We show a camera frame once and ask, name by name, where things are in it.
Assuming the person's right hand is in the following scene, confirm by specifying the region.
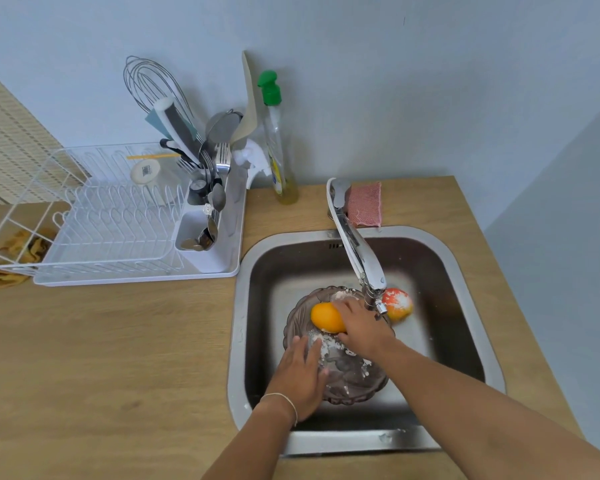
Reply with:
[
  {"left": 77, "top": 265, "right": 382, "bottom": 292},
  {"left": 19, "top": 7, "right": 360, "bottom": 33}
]
[{"left": 331, "top": 295, "right": 397, "bottom": 365}]

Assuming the person's left hand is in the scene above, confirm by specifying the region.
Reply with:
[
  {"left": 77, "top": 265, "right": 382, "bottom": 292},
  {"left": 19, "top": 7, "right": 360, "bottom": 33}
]
[{"left": 263, "top": 335, "right": 330, "bottom": 425}]

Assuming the red yellow apple fruit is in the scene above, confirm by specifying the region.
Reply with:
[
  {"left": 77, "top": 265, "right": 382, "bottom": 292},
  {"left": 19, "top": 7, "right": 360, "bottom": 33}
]
[{"left": 381, "top": 288, "right": 415, "bottom": 323}]

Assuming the orange mango fruit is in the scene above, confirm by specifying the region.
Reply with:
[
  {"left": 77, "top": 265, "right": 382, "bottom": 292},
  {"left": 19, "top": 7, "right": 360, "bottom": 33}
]
[{"left": 310, "top": 302, "right": 349, "bottom": 335}]

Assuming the white dish rack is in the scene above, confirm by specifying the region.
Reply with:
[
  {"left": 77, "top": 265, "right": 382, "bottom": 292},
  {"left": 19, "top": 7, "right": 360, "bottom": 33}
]
[{"left": 0, "top": 142, "right": 249, "bottom": 287}]

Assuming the person's left forearm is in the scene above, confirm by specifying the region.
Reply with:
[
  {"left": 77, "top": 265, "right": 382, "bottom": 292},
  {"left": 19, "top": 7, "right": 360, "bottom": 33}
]
[{"left": 202, "top": 394, "right": 299, "bottom": 480}]

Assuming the person's right forearm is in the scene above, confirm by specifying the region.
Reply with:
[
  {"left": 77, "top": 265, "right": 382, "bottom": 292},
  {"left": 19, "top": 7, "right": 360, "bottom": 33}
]
[{"left": 372, "top": 337, "right": 600, "bottom": 480}]

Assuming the chrome faucet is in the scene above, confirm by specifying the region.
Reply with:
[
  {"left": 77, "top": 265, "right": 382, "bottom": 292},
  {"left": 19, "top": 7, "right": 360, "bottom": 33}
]
[{"left": 326, "top": 177, "right": 389, "bottom": 315}]

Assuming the stainless steel sink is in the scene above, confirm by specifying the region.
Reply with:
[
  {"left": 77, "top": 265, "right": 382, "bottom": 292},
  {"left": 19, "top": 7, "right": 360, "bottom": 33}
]
[{"left": 227, "top": 225, "right": 507, "bottom": 457}]

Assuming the pink sponge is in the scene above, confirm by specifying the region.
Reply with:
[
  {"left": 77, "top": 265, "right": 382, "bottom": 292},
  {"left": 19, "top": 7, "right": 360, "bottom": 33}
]
[{"left": 345, "top": 181, "right": 383, "bottom": 229}]

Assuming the white plastic cutlery holder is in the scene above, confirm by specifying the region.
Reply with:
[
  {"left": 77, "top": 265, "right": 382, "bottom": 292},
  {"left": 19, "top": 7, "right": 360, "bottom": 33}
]
[{"left": 172, "top": 204, "right": 231, "bottom": 273}]

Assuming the green capped dish soap bottle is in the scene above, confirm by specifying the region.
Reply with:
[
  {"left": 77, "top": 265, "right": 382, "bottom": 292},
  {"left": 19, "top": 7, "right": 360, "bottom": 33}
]
[{"left": 257, "top": 70, "right": 299, "bottom": 205}]

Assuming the white spray bottle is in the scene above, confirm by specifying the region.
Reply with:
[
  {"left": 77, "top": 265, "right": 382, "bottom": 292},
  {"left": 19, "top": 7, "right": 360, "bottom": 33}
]
[{"left": 231, "top": 138, "right": 272, "bottom": 189}]

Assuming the metal fork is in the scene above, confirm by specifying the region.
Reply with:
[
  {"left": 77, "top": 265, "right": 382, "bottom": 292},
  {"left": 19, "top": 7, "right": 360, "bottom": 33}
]
[{"left": 213, "top": 142, "right": 232, "bottom": 178}]

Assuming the beige spatula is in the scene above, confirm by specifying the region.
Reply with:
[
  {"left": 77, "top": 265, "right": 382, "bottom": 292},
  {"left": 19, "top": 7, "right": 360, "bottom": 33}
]
[{"left": 229, "top": 50, "right": 261, "bottom": 145}]

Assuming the grey metal ladle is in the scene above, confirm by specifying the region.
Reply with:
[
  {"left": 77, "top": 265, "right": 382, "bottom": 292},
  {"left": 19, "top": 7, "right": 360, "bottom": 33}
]
[{"left": 205, "top": 109, "right": 245, "bottom": 145}]

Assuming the round white disc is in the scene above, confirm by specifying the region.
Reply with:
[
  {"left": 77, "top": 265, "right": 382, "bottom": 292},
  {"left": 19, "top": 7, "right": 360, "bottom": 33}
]
[{"left": 130, "top": 158, "right": 161, "bottom": 185}]

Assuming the teal spatula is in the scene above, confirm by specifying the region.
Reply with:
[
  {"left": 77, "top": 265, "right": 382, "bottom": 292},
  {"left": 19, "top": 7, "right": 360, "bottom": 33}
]
[{"left": 145, "top": 108, "right": 163, "bottom": 141}]

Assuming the yellow cloth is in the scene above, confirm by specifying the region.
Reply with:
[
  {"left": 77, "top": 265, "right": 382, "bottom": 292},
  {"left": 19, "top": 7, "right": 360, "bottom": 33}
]
[{"left": 0, "top": 227, "right": 56, "bottom": 289}]

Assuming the woven rattan folding screen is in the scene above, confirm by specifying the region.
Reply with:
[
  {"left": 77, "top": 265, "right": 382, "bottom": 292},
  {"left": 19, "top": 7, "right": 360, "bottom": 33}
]
[{"left": 0, "top": 61, "right": 91, "bottom": 208}]

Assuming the thin wrist bracelet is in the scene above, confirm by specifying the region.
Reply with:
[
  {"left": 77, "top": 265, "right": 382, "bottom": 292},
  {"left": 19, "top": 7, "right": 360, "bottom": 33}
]
[{"left": 259, "top": 392, "right": 299, "bottom": 428}]

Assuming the black handled utensil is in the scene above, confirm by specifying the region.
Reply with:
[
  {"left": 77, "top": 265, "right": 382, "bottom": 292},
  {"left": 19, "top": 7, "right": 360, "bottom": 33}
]
[{"left": 159, "top": 138, "right": 201, "bottom": 168}]

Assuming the white grey handled utensil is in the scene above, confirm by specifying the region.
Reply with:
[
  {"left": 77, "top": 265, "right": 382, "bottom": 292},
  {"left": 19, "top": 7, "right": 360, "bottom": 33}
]
[{"left": 153, "top": 97, "right": 202, "bottom": 165}]

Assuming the metal wire whisk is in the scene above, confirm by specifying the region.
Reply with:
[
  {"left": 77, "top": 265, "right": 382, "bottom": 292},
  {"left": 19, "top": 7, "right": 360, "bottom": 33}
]
[{"left": 123, "top": 55, "right": 203, "bottom": 145}]

